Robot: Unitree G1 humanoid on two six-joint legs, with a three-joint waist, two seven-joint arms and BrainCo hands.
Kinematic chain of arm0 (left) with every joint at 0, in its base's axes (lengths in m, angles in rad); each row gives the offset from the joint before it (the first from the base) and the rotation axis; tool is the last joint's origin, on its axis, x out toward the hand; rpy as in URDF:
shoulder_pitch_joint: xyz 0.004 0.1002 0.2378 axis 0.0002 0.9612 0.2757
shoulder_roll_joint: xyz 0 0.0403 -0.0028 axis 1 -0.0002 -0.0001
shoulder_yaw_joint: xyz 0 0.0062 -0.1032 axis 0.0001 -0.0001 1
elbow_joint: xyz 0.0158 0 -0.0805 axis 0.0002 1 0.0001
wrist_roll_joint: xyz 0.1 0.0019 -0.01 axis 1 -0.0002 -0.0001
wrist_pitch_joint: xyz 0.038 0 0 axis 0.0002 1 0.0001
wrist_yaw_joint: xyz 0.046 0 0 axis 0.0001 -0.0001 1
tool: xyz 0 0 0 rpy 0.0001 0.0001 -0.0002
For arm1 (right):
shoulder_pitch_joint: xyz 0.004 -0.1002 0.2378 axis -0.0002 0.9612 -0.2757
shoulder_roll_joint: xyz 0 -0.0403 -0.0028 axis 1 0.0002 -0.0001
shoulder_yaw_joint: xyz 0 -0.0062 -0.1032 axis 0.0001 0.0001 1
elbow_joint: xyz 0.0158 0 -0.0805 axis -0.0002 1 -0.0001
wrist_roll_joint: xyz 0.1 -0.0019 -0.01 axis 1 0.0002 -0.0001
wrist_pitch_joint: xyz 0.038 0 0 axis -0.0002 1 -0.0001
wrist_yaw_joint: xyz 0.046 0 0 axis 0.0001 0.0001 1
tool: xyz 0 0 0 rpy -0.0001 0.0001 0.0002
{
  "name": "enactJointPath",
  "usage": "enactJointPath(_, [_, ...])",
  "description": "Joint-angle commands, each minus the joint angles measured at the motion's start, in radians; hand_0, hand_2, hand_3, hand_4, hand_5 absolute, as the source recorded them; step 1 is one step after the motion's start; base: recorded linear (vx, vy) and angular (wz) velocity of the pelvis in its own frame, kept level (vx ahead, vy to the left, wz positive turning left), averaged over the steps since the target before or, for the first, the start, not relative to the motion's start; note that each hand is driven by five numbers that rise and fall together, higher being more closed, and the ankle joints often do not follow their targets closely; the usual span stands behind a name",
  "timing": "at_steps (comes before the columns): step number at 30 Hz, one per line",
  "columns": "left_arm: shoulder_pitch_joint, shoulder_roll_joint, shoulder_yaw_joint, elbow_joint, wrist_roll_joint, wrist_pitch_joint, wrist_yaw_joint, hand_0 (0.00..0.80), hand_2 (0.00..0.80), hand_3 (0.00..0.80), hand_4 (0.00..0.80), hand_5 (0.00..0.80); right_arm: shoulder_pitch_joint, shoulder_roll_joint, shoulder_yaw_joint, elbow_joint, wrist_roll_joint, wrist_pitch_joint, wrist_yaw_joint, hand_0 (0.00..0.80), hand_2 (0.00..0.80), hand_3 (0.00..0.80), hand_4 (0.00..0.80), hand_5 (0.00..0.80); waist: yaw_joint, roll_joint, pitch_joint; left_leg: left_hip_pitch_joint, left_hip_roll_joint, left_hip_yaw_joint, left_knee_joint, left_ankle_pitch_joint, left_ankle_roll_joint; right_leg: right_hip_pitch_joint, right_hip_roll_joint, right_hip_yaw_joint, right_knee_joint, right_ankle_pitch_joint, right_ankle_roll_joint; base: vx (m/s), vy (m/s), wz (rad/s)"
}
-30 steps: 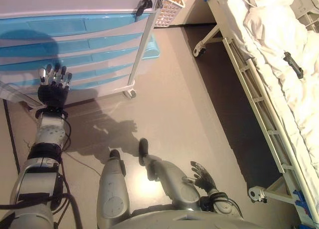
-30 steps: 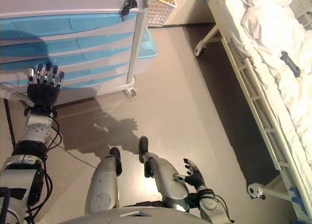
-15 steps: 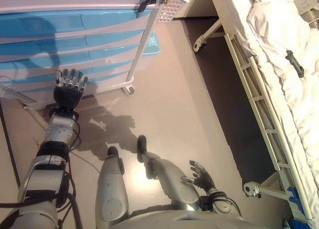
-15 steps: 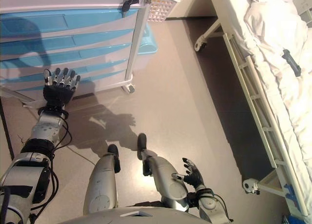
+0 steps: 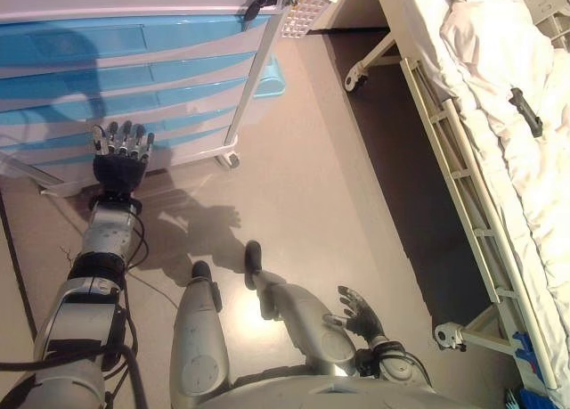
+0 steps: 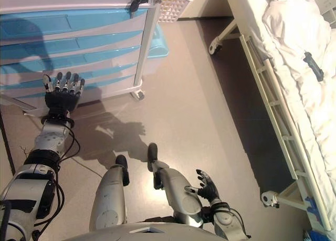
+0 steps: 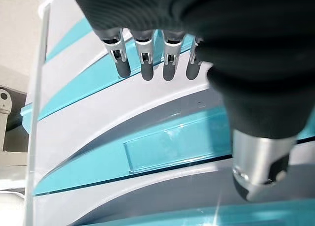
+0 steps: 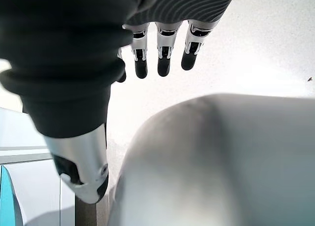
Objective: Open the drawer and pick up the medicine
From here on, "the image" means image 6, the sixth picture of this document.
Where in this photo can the black bed remote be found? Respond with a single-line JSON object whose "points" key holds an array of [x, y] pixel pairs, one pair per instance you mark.
{"points": [[313, 66]]}

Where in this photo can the light blue waste bin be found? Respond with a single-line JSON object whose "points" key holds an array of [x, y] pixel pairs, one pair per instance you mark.
{"points": [[160, 48]]}

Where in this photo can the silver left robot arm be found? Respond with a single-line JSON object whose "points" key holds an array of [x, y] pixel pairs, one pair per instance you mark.
{"points": [[50, 141]]}

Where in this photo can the grey robot torso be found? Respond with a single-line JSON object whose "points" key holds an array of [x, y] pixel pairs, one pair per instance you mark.
{"points": [[105, 234]]}

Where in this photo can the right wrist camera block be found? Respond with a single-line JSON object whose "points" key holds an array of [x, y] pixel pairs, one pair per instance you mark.
{"points": [[207, 214]]}

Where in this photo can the black key bunch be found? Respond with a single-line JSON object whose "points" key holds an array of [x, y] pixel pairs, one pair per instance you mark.
{"points": [[135, 6]]}

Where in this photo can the cream bed side rail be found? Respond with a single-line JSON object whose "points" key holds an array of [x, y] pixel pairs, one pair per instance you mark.
{"points": [[287, 139]]}

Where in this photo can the blue white cart drawer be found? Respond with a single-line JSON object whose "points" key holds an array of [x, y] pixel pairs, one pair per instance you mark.
{"points": [[105, 57], [105, 71], [105, 83], [105, 21], [105, 41]]}

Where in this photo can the white bed caster wheel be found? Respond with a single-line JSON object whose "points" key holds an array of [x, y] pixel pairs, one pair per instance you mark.
{"points": [[267, 198], [215, 46]]}

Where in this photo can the grey cart caster wheel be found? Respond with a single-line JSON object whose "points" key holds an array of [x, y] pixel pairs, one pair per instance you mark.
{"points": [[139, 95]]}

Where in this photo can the white bed frame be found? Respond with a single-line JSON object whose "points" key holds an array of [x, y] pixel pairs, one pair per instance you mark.
{"points": [[288, 195]]}

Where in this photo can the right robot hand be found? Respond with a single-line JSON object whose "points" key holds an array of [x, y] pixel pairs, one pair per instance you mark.
{"points": [[208, 189]]}

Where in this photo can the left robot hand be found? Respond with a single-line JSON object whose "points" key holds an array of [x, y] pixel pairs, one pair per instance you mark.
{"points": [[61, 103]]}

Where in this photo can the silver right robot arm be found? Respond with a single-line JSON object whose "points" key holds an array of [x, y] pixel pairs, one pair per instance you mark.
{"points": [[225, 220]]}

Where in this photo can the white medical cart body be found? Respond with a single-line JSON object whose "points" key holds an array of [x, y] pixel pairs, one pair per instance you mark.
{"points": [[147, 41]]}

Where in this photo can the blue tape patch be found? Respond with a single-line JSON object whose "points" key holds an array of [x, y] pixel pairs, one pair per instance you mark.
{"points": [[315, 205]]}

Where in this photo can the white duvet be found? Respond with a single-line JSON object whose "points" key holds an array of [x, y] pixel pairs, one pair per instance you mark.
{"points": [[294, 41]]}

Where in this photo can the blue white striped object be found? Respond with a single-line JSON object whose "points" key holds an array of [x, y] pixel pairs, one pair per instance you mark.
{"points": [[313, 235]]}

